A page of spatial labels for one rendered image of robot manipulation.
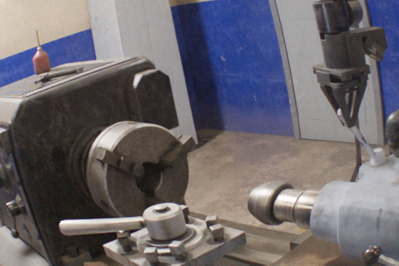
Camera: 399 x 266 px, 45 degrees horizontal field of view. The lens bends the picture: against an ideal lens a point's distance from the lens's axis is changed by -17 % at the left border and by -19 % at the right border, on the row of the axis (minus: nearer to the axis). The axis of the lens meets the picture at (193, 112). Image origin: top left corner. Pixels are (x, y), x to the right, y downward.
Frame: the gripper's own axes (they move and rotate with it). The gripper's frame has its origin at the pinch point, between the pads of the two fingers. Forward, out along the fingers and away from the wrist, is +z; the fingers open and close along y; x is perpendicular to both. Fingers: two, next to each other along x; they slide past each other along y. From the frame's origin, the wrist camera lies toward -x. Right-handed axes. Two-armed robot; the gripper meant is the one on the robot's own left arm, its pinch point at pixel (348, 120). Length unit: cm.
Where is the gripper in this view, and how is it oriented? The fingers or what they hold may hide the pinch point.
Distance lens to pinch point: 85.8
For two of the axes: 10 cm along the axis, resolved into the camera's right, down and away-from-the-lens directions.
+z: 1.9, 9.6, 2.2
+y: -3.0, -1.6, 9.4
